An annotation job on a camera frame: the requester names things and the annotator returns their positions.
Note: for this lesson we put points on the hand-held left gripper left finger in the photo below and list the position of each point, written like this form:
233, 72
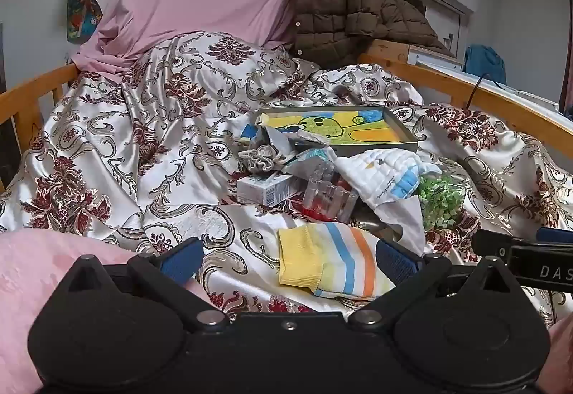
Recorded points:
181, 262

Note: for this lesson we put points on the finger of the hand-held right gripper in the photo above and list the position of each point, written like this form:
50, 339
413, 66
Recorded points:
492, 244
555, 234

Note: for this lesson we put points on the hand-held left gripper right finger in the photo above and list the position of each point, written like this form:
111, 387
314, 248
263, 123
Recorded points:
396, 262

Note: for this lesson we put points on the plain white cloth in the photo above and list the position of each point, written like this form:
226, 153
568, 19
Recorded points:
407, 224

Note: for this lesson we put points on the striped sock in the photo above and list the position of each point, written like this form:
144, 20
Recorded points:
340, 260

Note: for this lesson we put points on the white cloth with blue trim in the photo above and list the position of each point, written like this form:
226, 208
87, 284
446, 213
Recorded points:
380, 177

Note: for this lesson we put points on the grey scrunchie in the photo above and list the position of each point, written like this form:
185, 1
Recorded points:
262, 157

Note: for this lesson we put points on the white teal printed packet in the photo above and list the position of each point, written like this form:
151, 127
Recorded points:
311, 158

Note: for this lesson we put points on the clear plastic tube rack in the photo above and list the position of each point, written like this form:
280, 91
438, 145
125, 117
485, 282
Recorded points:
327, 197

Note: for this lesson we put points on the small cardboard box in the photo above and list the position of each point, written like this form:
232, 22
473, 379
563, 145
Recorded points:
268, 189

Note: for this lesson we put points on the floral satin blanket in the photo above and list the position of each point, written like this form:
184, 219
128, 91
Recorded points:
134, 130

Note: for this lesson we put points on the pink fleece blanket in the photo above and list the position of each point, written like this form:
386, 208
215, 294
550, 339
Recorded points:
27, 268

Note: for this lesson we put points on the grey crumpled cloth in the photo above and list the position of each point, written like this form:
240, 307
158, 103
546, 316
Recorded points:
277, 137

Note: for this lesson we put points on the dark pink curtain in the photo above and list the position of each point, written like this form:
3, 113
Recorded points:
567, 63

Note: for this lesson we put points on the blue hanging garment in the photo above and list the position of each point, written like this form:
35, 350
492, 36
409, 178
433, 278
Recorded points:
485, 63

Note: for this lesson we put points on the wooden bed frame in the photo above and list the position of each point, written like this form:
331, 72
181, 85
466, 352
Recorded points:
492, 94

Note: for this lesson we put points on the colourful paper wall hanging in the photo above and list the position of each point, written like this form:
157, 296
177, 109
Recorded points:
80, 18

